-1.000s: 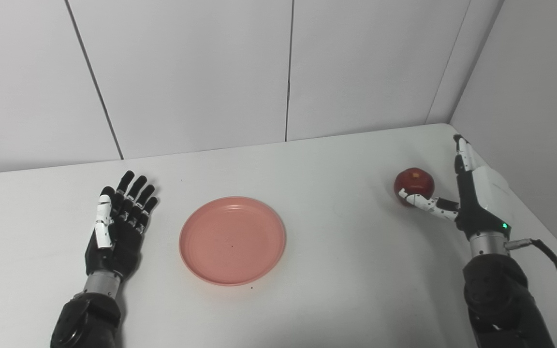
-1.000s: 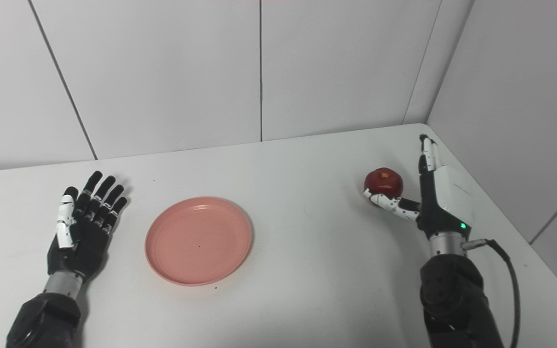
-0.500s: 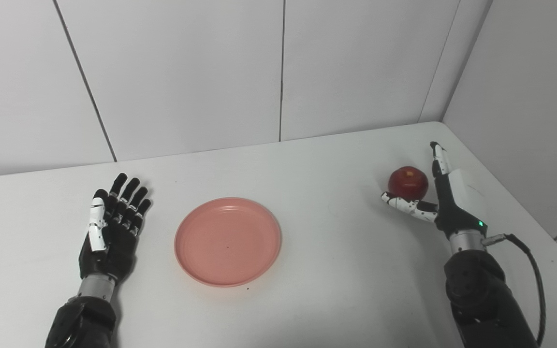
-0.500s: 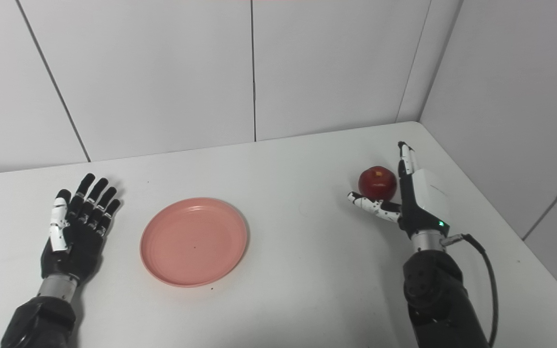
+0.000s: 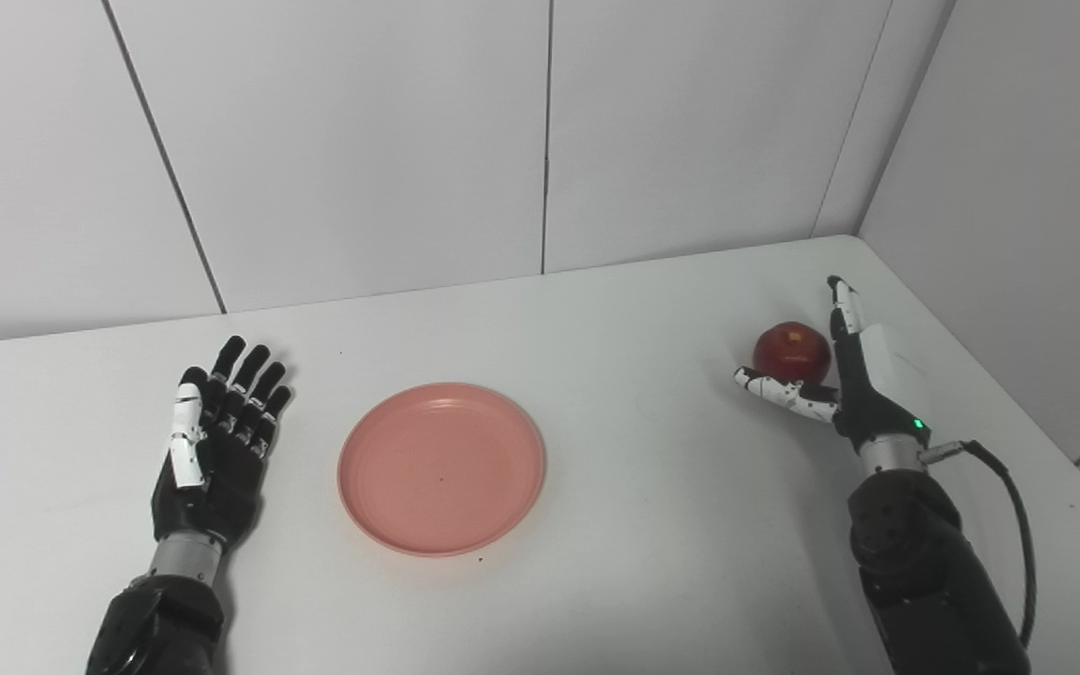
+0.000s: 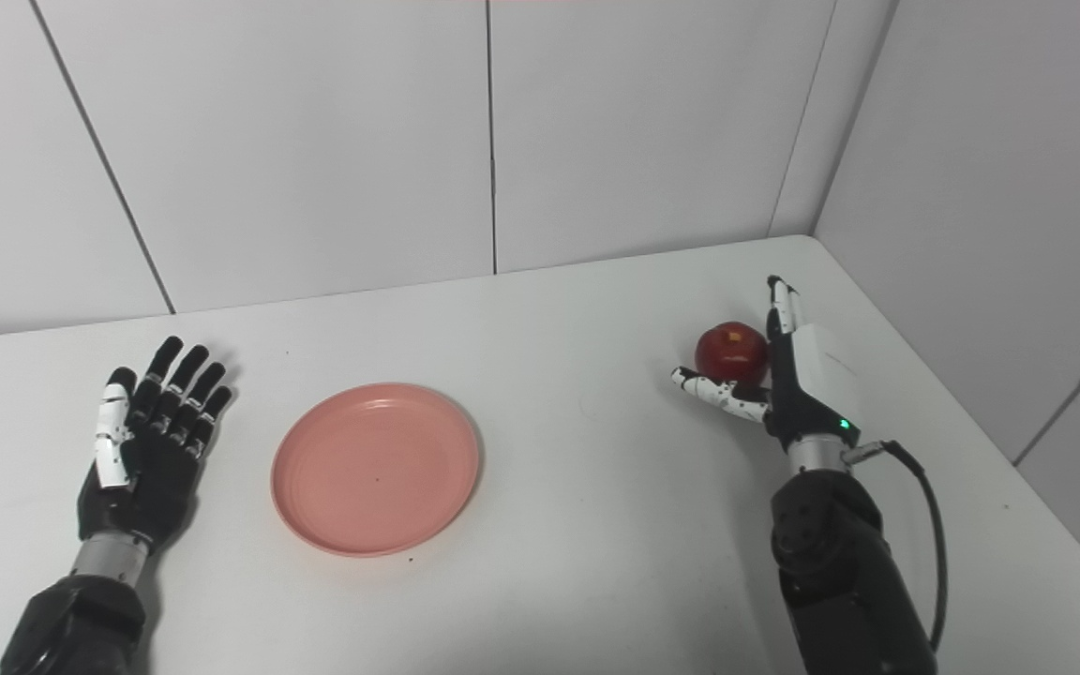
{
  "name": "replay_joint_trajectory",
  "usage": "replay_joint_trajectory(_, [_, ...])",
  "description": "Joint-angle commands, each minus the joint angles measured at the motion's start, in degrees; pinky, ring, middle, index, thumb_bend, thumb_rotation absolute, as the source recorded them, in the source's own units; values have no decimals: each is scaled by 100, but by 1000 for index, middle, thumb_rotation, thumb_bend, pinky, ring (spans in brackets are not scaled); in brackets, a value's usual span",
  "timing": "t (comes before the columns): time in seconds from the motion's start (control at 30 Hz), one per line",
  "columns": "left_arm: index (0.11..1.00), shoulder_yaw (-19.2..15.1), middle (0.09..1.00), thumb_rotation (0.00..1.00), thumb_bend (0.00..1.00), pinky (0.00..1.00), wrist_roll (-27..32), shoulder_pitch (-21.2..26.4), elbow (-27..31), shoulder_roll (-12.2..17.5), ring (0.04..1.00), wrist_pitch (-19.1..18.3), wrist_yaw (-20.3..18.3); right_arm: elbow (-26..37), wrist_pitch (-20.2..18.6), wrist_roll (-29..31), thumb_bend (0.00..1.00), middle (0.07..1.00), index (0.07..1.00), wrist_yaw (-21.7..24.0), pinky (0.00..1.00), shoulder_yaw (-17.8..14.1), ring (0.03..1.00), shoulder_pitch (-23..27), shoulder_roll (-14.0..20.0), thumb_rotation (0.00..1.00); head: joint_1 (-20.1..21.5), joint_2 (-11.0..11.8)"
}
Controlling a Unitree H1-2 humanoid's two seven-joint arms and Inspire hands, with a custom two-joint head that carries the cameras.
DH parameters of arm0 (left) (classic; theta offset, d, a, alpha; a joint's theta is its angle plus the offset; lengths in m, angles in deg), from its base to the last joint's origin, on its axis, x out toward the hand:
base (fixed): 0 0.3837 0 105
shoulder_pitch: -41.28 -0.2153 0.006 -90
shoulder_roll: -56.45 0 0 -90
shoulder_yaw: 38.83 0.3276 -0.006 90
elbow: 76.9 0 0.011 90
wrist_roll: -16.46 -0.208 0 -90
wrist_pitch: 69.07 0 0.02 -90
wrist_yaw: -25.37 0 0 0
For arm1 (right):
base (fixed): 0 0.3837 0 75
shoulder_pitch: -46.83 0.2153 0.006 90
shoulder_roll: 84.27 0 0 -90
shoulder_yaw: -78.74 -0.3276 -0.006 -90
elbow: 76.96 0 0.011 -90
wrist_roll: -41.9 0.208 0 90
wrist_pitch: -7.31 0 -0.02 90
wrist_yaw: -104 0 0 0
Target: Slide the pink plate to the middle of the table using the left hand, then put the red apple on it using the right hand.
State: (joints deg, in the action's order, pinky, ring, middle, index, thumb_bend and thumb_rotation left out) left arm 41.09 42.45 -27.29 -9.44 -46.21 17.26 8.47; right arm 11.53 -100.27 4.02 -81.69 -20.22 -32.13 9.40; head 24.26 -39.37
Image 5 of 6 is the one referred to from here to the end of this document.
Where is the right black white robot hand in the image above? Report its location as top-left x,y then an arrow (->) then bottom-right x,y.
733,275 -> 933,451

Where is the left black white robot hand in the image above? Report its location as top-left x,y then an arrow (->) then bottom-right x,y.
151,336 -> 293,549

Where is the red apple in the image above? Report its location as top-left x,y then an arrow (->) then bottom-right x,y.
752,322 -> 833,385

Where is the pink round plate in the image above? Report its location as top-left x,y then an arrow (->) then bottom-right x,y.
337,382 -> 547,558

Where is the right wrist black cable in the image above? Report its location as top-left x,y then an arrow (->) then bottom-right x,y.
920,439 -> 1038,648

